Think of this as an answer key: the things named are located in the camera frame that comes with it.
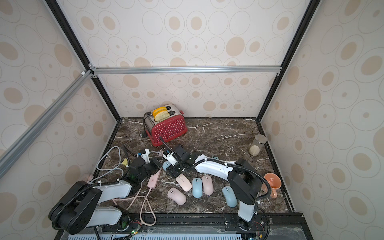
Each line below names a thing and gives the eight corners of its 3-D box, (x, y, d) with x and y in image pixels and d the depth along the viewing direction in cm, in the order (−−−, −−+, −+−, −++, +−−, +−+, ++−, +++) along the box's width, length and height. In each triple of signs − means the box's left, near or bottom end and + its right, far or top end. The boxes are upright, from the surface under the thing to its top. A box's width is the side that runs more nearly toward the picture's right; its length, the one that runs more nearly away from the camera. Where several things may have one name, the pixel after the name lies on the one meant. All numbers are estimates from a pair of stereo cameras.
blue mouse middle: (192, 198, 83) (192, 196, 81) (192, 179, 90) (192, 177, 88) (202, 198, 83) (202, 196, 81) (202, 179, 90) (202, 177, 88)
